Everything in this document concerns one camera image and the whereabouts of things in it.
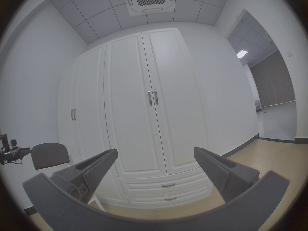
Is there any white wardrobe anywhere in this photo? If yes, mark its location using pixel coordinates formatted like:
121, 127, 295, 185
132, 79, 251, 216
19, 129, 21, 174
58, 28, 213, 207

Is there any white chair dark grey seat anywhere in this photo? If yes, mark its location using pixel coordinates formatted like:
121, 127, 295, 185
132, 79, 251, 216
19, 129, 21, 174
31, 143, 106, 212

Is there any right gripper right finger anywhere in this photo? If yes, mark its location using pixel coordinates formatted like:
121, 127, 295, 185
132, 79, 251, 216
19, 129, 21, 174
194, 147, 261, 203

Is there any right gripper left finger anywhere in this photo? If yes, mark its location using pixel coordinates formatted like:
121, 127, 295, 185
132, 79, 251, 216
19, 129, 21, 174
52, 149, 118, 204

